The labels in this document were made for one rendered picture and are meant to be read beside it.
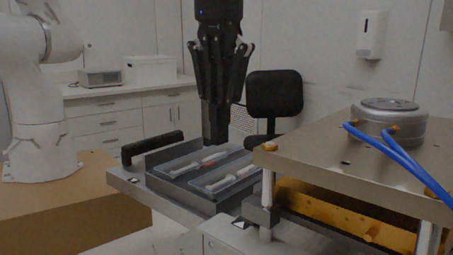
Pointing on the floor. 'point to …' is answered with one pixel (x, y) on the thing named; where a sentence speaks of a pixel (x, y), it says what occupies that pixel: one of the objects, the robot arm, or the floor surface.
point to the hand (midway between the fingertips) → (219, 123)
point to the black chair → (272, 100)
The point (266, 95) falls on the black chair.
